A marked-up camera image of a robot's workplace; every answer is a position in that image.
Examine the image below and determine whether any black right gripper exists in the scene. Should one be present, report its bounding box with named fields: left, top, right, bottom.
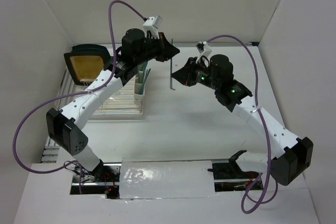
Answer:
left=171, top=56, right=221, bottom=90

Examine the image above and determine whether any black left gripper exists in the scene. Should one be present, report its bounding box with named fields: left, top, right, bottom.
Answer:
left=134, top=31, right=179, bottom=65

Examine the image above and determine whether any teal chopstick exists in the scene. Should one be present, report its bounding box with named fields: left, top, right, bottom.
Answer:
left=140, top=68, right=152, bottom=95
left=170, top=38, right=176, bottom=91

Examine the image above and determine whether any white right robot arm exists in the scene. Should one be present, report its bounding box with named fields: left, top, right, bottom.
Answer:
left=172, top=55, right=313, bottom=186

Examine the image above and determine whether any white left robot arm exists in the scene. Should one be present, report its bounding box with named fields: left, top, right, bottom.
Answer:
left=46, top=28, right=180, bottom=182

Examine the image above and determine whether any cream utensil holder near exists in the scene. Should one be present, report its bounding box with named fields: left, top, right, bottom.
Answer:
left=134, top=71, right=145, bottom=105

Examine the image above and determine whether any clear dish rack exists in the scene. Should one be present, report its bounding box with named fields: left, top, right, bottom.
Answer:
left=60, top=71, right=142, bottom=120

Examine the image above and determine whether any black framed yellow plate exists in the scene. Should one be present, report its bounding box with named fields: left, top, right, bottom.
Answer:
left=64, top=44, right=111, bottom=86

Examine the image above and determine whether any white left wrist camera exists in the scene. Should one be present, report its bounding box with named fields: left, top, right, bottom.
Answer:
left=143, top=15, right=163, bottom=39

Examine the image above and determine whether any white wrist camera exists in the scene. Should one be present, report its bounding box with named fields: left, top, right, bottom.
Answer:
left=143, top=15, right=163, bottom=39
left=196, top=41, right=212, bottom=63

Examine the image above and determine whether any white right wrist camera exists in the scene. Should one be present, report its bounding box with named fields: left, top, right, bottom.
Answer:
left=196, top=41, right=212, bottom=63

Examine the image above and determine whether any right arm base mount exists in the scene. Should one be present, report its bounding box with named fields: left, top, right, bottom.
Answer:
left=207, top=150, right=259, bottom=192

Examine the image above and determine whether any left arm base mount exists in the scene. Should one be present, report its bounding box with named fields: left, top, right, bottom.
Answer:
left=66, top=163, right=122, bottom=199

